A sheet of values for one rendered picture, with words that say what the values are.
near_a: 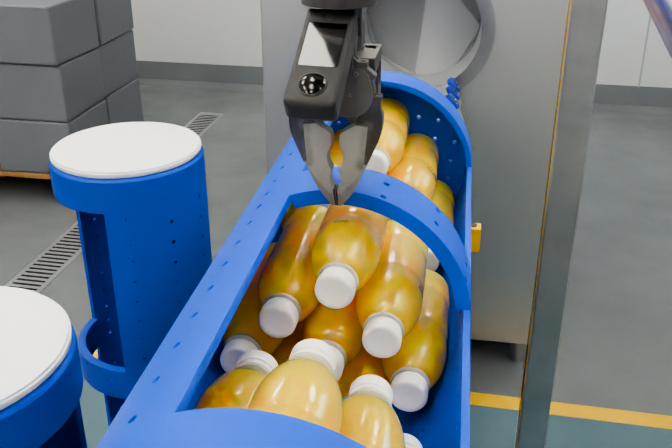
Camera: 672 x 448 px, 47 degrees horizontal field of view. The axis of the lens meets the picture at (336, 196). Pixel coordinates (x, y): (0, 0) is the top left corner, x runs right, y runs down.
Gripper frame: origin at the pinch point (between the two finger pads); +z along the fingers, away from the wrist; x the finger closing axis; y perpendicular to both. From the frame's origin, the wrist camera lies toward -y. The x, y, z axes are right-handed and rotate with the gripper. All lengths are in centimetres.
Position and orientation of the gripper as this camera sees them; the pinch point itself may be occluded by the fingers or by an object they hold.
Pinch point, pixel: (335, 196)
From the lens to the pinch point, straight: 77.9
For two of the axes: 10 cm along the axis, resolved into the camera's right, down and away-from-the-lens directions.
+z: 0.0, 9.1, 4.1
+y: 1.6, -4.0, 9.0
